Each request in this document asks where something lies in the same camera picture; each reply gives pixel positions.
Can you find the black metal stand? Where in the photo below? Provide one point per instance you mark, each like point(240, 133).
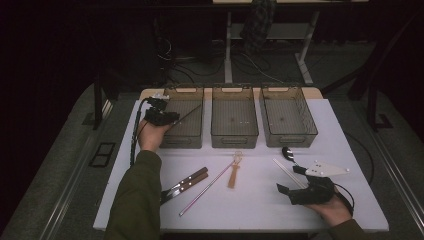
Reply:
point(97, 106)
point(373, 110)

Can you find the black metal spoon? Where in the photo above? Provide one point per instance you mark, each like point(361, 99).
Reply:
point(287, 153)

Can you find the white legged desk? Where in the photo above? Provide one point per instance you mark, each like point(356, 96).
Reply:
point(228, 50)

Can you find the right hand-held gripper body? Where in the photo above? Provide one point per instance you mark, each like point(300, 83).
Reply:
point(315, 191)

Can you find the dark patterned hanging cloth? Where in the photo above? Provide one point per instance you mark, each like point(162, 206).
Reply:
point(258, 26)

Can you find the translucent brown plastic bin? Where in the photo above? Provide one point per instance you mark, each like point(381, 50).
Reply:
point(234, 116)
point(286, 116)
point(186, 133)

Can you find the person's left hand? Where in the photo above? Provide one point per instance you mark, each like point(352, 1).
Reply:
point(151, 136)

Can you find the person's right hand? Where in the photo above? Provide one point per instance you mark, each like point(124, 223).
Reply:
point(331, 210)

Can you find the metal floor rail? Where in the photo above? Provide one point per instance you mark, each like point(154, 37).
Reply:
point(66, 196)
point(400, 180)

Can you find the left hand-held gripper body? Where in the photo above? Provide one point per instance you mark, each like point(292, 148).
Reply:
point(156, 115)

